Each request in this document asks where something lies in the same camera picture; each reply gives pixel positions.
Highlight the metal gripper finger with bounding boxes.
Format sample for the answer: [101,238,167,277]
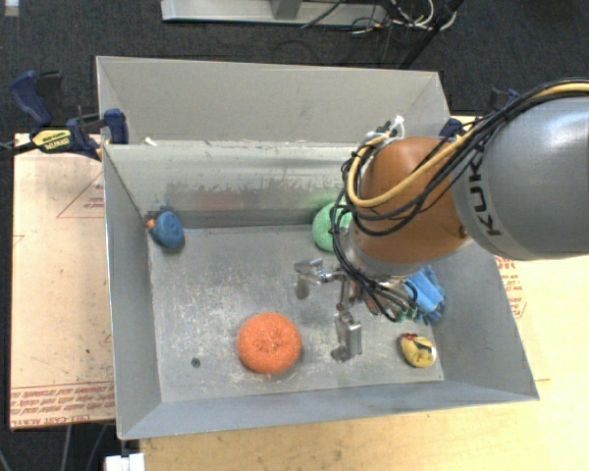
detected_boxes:
[330,310,364,363]
[293,257,326,300]

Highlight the green ball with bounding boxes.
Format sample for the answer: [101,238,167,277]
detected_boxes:
[311,201,354,253]

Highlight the yellow toy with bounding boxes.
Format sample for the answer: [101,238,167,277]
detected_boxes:
[397,332,438,369]

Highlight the orange ball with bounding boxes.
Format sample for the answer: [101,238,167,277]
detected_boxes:
[236,311,304,376]

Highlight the light blue plastic toy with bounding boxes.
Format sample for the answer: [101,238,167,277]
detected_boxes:
[403,265,447,326]

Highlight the grey metal bin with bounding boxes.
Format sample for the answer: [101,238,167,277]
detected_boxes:
[95,55,540,441]

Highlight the blue round toy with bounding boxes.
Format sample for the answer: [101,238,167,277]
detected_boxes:
[145,207,187,252]

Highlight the brown cardboard board red print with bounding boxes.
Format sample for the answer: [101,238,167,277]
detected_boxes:
[9,132,527,431]

